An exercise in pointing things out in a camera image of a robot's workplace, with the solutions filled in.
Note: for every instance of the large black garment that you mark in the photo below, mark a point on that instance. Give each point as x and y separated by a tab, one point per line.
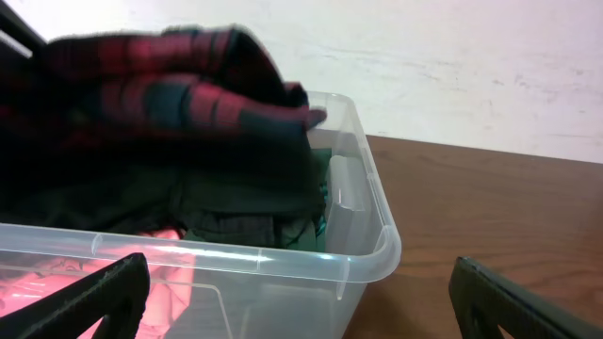
249	192

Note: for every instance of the pink printed shirt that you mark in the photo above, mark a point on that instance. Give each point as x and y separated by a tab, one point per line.
36	264

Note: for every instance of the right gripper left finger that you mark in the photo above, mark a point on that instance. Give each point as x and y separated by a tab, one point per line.
113	299

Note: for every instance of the red blue plaid cloth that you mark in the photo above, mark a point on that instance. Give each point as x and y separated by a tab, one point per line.
86	92

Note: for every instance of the clear plastic storage bin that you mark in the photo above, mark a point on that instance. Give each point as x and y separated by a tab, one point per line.
251	292

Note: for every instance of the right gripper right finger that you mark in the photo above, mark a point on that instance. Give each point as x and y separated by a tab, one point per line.
487	305

